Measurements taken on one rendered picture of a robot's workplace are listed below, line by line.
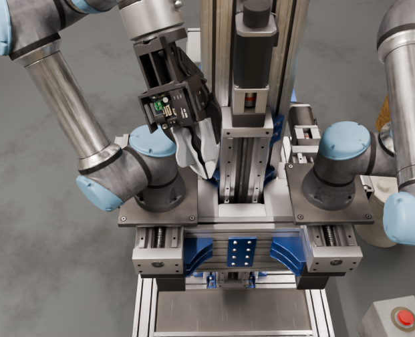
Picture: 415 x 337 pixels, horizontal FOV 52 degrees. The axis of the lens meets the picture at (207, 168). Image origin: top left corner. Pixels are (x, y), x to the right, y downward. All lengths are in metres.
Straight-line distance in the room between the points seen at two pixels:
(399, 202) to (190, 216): 0.68
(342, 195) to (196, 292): 0.99
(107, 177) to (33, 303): 1.43
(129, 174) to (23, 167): 1.95
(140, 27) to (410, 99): 0.43
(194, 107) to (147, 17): 0.12
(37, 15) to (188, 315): 1.39
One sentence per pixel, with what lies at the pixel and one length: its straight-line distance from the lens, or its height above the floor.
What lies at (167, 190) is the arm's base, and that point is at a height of 1.11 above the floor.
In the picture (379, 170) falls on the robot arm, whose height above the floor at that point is 1.20.
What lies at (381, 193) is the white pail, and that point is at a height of 0.36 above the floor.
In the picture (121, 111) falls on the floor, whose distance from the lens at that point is 3.15.
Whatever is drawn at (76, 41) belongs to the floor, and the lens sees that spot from 4.01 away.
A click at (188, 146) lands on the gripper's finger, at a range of 0.62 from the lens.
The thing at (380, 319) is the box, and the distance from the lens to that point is 1.26.
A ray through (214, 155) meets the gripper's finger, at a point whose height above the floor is 1.57.
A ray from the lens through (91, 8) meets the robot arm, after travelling 0.68.
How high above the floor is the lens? 2.01
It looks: 48 degrees down
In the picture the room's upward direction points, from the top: straight up
